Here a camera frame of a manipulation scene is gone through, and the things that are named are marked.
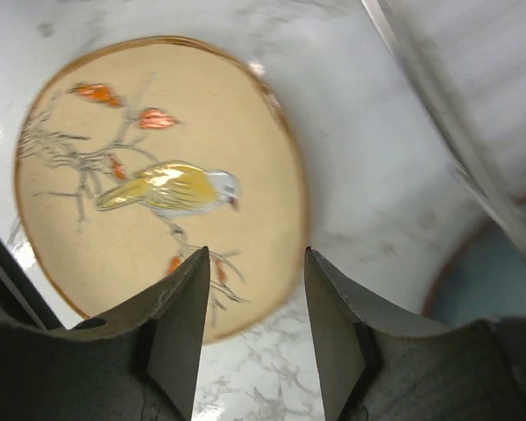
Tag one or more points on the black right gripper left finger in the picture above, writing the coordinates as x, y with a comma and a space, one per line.
136, 361

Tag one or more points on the dark teal floral plate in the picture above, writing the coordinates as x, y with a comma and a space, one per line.
485, 277

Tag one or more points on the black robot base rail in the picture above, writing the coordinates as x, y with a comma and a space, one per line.
19, 299

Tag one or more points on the beige bird plate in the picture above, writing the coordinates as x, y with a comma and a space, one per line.
134, 156

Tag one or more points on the metal wire dish rack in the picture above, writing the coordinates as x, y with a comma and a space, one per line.
472, 167

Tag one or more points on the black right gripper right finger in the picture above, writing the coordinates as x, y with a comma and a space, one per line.
377, 361

